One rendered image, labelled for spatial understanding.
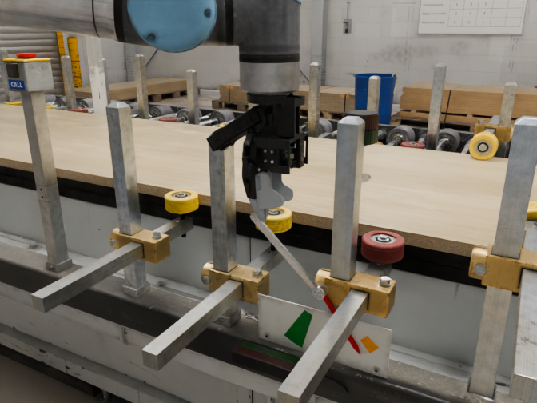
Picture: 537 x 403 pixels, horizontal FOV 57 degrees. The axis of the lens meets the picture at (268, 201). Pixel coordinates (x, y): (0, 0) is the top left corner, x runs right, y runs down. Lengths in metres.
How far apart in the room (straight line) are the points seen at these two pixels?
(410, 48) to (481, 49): 1.02
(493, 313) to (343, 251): 0.25
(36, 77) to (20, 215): 0.70
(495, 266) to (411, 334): 0.40
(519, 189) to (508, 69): 7.18
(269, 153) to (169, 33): 0.27
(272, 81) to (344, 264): 0.34
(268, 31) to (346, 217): 0.32
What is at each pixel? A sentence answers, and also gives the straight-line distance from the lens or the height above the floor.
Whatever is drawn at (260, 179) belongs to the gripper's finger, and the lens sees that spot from 0.77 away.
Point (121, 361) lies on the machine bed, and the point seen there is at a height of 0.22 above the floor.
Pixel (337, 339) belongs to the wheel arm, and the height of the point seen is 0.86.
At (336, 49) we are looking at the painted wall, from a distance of 8.57.
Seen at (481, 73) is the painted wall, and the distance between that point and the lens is 7.97.
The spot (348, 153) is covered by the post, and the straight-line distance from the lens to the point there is 0.79.
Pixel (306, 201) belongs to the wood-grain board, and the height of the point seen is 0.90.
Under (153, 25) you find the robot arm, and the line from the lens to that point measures 0.57.
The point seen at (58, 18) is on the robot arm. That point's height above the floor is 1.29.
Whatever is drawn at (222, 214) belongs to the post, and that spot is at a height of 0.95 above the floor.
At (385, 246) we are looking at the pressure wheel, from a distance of 0.93.
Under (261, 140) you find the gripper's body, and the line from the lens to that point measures 0.74.
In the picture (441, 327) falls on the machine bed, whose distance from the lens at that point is 1.12.
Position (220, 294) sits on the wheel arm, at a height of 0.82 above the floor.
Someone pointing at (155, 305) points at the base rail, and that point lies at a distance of 1.15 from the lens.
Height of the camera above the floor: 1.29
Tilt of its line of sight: 20 degrees down
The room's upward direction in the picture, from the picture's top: straight up
